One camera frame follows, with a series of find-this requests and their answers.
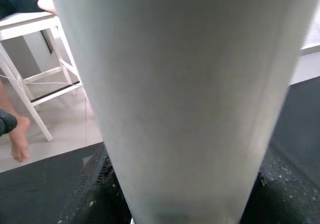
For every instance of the white plastic table leg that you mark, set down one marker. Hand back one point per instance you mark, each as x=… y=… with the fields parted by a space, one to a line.
x=180 y=83

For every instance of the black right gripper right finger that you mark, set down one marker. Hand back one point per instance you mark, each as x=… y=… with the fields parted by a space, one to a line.
x=287 y=199

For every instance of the black tablecloth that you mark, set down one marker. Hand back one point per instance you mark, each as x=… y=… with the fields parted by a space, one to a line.
x=37 y=189

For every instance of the white wooden stool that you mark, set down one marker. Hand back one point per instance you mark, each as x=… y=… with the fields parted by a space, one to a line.
x=25 y=18

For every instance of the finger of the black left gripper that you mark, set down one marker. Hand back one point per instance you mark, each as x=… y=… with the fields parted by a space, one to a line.
x=7 y=123

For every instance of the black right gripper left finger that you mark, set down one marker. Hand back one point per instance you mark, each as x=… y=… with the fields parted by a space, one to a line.
x=100 y=189

